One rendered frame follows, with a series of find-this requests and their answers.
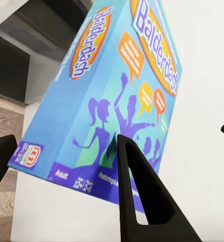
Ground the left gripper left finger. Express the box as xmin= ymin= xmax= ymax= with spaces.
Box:
xmin=0 ymin=134 xmax=18 ymax=182

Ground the board game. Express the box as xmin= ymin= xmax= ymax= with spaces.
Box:
xmin=7 ymin=0 xmax=183 ymax=214

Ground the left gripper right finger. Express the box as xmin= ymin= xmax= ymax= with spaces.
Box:
xmin=117 ymin=134 xmax=202 ymax=242

